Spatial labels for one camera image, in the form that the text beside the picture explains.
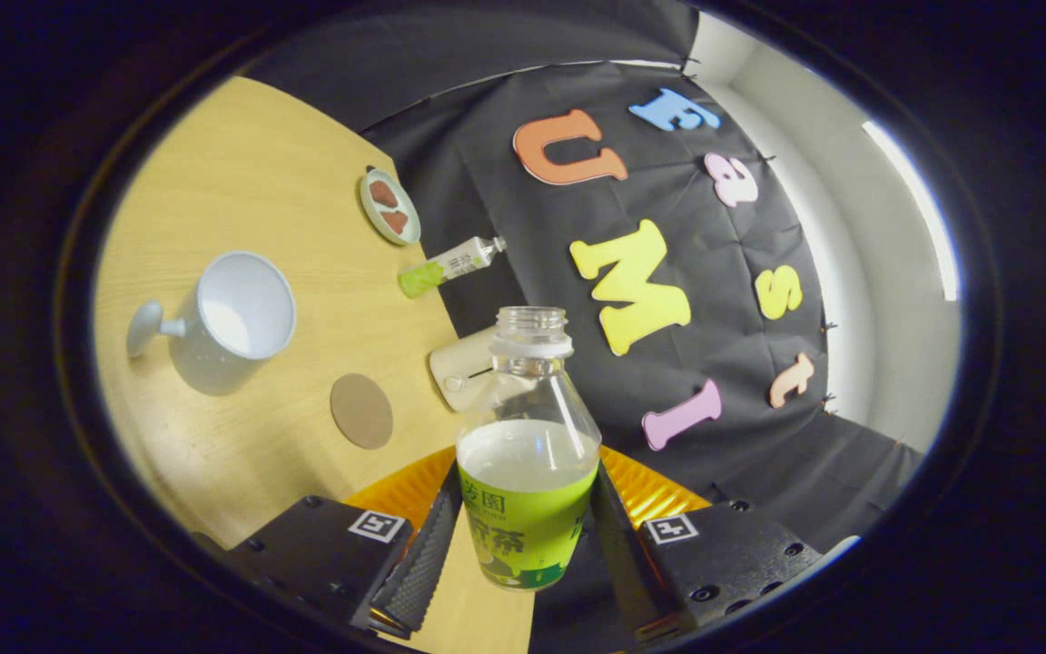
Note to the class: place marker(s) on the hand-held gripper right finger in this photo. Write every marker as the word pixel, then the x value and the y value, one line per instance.
pixel 618 563

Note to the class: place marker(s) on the white cup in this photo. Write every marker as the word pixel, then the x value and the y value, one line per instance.
pixel 246 304

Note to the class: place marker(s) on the small bottle with green liquid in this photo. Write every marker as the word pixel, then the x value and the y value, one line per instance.
pixel 450 265

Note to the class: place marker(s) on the round grey plate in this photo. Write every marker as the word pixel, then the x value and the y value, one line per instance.
pixel 376 213

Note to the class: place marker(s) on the wooden table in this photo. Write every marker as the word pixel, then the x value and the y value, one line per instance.
pixel 241 163

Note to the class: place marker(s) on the clear juice bottle green label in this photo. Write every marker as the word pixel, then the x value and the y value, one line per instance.
pixel 527 531

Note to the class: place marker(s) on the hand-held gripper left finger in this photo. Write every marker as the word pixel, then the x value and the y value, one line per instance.
pixel 419 572

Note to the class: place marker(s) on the round brown coaster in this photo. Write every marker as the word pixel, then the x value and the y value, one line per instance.
pixel 362 411

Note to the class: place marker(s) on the white toaster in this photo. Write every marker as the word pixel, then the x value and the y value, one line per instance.
pixel 458 374

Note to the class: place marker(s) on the brown meat piece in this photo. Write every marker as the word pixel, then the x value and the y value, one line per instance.
pixel 394 222
pixel 383 193

